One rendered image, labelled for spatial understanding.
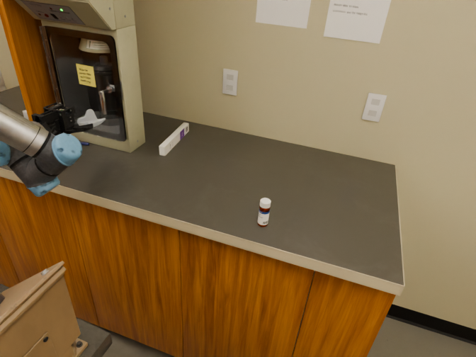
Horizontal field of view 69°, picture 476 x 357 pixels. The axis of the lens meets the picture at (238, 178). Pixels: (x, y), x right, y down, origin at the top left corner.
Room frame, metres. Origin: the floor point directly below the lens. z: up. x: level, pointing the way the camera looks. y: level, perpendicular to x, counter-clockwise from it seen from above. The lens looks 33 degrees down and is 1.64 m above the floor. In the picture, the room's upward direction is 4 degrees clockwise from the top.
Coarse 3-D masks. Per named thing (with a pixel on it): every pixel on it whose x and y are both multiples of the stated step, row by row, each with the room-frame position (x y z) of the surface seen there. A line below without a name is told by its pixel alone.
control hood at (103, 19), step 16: (16, 0) 1.23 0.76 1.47; (32, 0) 1.20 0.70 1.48; (48, 0) 1.17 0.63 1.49; (64, 0) 1.15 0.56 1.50; (80, 0) 1.13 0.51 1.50; (96, 0) 1.15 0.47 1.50; (112, 0) 1.22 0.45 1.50; (80, 16) 1.19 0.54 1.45; (96, 16) 1.16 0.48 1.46; (112, 16) 1.21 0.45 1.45
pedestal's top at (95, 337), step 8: (0, 288) 0.53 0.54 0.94; (80, 320) 0.46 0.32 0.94; (80, 328) 0.45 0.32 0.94; (88, 328) 0.45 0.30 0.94; (96, 328) 0.45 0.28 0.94; (80, 336) 0.43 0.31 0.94; (88, 336) 0.43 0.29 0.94; (96, 336) 0.43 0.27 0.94; (104, 336) 0.43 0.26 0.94; (88, 344) 0.41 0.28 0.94; (96, 344) 0.41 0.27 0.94; (104, 344) 0.42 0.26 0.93; (88, 352) 0.39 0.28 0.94; (96, 352) 0.40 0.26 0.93; (104, 352) 0.42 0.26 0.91
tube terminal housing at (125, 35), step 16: (128, 0) 1.31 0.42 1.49; (128, 16) 1.30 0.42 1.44; (96, 32) 1.25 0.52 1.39; (112, 32) 1.23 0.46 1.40; (128, 32) 1.29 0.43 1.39; (128, 48) 1.28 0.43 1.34; (128, 64) 1.27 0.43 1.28; (128, 80) 1.26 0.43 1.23; (128, 96) 1.25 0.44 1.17; (128, 112) 1.24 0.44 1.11; (128, 128) 1.23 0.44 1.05; (112, 144) 1.25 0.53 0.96; (128, 144) 1.23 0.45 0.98
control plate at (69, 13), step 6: (30, 6) 1.23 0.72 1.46; (36, 6) 1.22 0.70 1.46; (42, 6) 1.21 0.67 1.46; (48, 6) 1.20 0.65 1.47; (54, 6) 1.19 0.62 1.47; (60, 6) 1.18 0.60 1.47; (66, 6) 1.17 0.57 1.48; (36, 12) 1.25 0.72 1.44; (42, 12) 1.24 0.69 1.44; (48, 12) 1.23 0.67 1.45; (54, 12) 1.22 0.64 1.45; (60, 12) 1.21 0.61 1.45; (66, 12) 1.20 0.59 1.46; (72, 12) 1.18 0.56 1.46; (42, 18) 1.27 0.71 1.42; (48, 18) 1.26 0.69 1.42; (54, 18) 1.25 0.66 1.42; (60, 18) 1.24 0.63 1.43; (78, 18) 1.20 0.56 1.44; (84, 24) 1.22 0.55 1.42
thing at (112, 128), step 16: (48, 32) 1.30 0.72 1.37; (64, 32) 1.28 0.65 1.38; (80, 32) 1.26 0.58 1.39; (64, 48) 1.28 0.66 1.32; (80, 48) 1.26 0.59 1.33; (96, 48) 1.24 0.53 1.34; (112, 48) 1.22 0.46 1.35; (64, 64) 1.29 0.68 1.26; (96, 64) 1.24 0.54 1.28; (112, 64) 1.22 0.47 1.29; (64, 80) 1.29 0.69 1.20; (96, 80) 1.25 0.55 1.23; (112, 80) 1.22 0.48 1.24; (64, 96) 1.30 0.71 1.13; (80, 96) 1.27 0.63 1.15; (96, 96) 1.25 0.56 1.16; (112, 96) 1.23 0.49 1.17; (80, 112) 1.28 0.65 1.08; (96, 112) 1.25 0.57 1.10; (112, 112) 1.23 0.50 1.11; (96, 128) 1.26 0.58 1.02; (112, 128) 1.23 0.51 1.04
